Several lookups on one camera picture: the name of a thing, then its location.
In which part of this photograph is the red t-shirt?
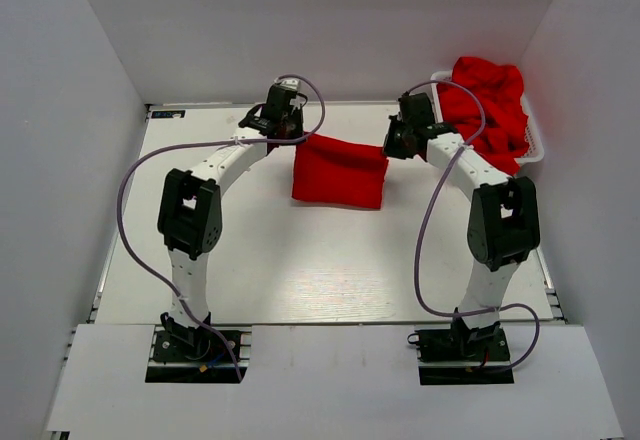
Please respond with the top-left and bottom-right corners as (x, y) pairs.
(291, 134), (389, 210)

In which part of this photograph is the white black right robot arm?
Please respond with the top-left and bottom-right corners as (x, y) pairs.
(383, 92), (540, 359)

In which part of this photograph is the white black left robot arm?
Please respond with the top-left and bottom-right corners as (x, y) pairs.
(158, 78), (305, 359)

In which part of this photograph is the pile of red t-shirts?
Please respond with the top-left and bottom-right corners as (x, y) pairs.
(437, 56), (529, 175)

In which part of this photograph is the small blue table label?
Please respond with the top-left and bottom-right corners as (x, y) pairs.
(150, 110), (186, 119)

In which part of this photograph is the white plastic laundry basket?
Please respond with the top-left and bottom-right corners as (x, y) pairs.
(430, 70), (544, 166)

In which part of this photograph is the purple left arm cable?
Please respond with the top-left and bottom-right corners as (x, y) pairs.
(115, 74), (327, 381)

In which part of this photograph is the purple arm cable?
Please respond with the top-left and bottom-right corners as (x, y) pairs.
(399, 78), (542, 374)
(115, 74), (327, 381)

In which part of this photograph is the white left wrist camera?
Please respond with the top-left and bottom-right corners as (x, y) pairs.
(275, 78), (308, 110)

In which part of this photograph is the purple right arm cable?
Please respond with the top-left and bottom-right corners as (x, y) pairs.
(399, 78), (542, 374)

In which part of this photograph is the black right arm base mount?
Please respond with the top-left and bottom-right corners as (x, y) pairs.
(407, 328), (514, 386)

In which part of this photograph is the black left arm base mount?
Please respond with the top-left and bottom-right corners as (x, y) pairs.
(145, 313), (251, 384)

